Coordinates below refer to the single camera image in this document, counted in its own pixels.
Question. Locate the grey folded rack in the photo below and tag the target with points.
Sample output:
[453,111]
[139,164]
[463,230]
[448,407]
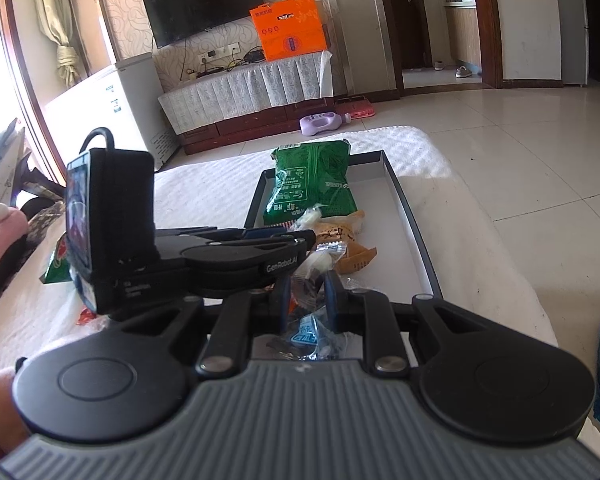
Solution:
[2,160]

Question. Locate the pink plush slipper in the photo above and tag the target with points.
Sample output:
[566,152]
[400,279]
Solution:
[0,240]

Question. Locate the pink floor mat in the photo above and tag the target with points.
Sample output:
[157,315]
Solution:
[355,108]

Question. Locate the orange beige pastry packet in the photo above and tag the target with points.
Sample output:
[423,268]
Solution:
[359,258]

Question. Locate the wooden kitchen counter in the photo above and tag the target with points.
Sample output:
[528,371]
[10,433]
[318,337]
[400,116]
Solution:
[462,35]

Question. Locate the clear blue candy packet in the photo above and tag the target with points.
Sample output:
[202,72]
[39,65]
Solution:
[310,335]

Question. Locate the orange cardboard box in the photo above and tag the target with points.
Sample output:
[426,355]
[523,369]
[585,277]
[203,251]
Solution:
[290,30]

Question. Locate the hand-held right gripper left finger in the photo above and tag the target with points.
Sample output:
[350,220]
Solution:
[284,305]

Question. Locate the clear white candy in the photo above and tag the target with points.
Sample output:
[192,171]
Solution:
[304,217]
[326,259]

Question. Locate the black power strip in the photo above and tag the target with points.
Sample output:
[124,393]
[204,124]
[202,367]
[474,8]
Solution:
[206,72]

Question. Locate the white blanket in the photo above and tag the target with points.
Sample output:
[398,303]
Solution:
[205,195]

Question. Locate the person's left forearm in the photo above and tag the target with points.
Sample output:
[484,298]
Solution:
[2,410]

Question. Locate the dark wooden door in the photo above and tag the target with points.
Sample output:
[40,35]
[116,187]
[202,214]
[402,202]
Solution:
[405,15]

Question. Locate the purple plastic bottle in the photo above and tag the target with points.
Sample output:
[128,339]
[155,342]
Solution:
[320,124]

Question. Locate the beige tied curtain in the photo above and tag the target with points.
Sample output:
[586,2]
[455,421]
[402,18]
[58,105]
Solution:
[62,20]

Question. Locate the dark grey cardboard box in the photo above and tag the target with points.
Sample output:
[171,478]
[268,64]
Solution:
[390,240]

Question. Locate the cabinet with lace cover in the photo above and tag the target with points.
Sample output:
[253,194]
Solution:
[250,85]

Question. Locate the green snack bag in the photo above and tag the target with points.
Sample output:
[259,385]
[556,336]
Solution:
[312,180]
[55,262]

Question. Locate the black electronic device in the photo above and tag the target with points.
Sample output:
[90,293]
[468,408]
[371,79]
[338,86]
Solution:
[254,54]

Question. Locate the white shoe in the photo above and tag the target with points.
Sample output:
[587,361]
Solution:
[463,71]
[437,65]

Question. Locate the black television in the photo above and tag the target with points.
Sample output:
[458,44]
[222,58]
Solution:
[200,0]

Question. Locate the white wall socket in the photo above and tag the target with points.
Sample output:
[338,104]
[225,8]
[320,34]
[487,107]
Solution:
[235,49]
[210,53]

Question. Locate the white refrigerator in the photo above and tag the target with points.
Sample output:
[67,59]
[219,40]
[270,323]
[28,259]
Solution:
[572,20]

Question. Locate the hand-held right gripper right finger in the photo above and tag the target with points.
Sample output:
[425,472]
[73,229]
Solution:
[331,305]

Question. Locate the dark wooden TV cabinet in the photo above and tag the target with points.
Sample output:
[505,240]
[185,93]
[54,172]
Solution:
[250,126]

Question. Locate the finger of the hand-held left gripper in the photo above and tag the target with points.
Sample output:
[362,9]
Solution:
[260,233]
[300,242]

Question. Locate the white chest freezer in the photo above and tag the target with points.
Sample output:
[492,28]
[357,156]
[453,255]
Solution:
[105,105]

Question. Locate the orange snack packet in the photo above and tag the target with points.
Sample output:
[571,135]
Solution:
[86,316]

